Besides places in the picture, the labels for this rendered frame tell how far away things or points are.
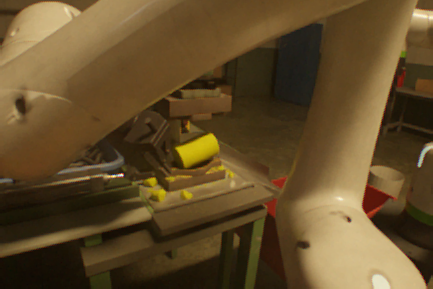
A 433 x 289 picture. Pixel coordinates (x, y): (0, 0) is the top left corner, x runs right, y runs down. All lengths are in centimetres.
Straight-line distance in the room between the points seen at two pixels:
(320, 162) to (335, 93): 9
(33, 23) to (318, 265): 38
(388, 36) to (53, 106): 35
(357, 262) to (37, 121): 30
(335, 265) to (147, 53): 25
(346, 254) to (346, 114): 16
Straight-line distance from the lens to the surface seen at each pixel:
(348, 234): 34
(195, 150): 70
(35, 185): 65
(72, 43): 21
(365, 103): 38
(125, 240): 64
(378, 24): 37
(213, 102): 66
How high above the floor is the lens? 136
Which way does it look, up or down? 17 degrees down
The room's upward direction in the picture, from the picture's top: 4 degrees clockwise
